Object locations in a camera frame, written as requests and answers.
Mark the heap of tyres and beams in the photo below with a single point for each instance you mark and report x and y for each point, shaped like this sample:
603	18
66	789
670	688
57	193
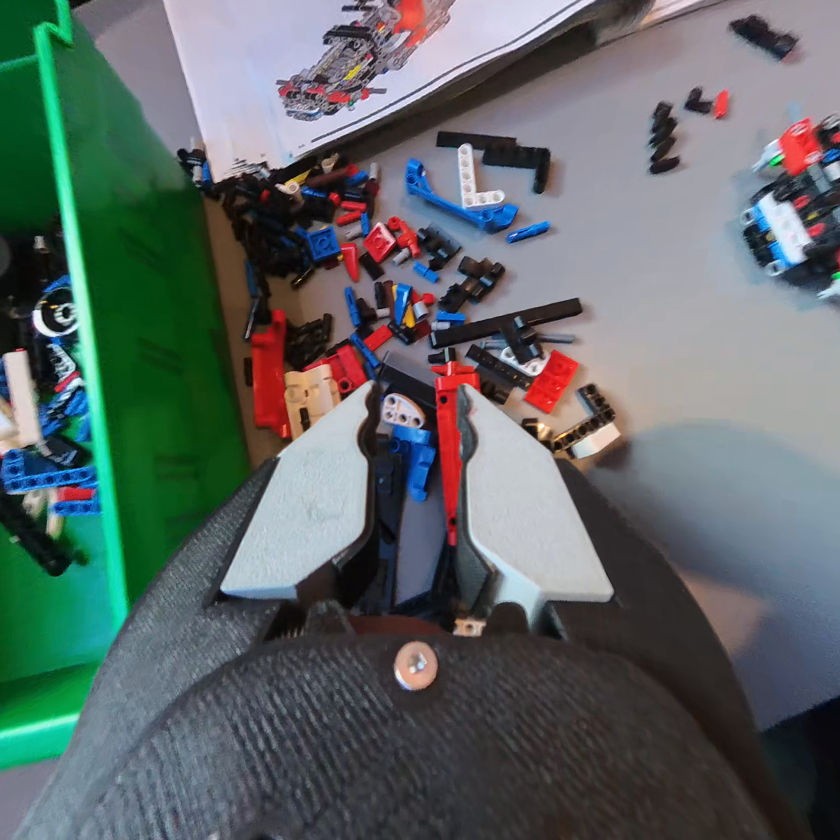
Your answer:
38	473

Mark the black L-beam with white brick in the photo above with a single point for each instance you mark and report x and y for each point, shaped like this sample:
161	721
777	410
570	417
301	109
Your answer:
593	403

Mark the green plastic bin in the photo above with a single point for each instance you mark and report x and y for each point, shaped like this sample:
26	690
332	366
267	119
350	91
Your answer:
162	327

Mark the white triangular beam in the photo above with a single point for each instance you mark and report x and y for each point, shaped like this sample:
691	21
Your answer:
525	359
400	406

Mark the blue axle pin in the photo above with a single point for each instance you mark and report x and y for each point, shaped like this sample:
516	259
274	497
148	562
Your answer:
528	231

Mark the small black angled connector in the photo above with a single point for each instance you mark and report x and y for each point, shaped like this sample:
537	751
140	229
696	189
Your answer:
694	102

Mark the blue square plate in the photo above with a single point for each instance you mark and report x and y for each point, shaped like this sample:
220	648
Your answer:
322	243

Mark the long black beam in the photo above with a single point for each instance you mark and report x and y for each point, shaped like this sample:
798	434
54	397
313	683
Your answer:
525	315

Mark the white L-shaped beam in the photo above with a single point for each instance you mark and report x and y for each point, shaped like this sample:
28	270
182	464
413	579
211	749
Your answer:
467	170

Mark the black double connector piece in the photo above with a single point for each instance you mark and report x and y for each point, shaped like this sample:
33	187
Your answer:
764	35

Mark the small red pin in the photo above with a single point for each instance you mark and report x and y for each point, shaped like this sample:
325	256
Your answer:
721	103

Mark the red square tile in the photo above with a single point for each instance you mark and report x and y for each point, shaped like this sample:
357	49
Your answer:
378	242

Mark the open instruction booklet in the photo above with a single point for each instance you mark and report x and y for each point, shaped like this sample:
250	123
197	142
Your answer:
248	65

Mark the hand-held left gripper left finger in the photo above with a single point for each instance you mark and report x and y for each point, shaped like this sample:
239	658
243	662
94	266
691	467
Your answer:
308	518

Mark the blue curved panel piece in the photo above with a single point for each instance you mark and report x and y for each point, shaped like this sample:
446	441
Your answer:
435	196

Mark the long black flat tile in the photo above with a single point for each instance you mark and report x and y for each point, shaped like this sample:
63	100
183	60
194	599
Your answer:
472	138

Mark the partly built toy car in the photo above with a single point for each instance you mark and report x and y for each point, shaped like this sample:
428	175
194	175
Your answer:
792	215

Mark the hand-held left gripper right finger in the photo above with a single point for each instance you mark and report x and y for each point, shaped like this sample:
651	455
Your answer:
530	525

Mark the blue angled connector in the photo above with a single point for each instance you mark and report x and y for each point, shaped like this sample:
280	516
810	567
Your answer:
416	459

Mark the black L-shaped beam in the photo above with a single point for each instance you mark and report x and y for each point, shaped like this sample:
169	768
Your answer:
540	166

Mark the long red panel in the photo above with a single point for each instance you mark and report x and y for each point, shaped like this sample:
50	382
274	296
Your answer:
449	446

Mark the pile of building bricks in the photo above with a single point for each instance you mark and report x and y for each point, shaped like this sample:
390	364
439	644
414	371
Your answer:
274	229

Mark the short red panel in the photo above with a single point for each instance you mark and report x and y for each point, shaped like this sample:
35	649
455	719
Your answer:
267	373

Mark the white panel piece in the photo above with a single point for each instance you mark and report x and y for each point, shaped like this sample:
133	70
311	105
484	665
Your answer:
308	394

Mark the red flat plate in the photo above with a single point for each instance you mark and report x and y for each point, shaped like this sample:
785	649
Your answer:
551	382

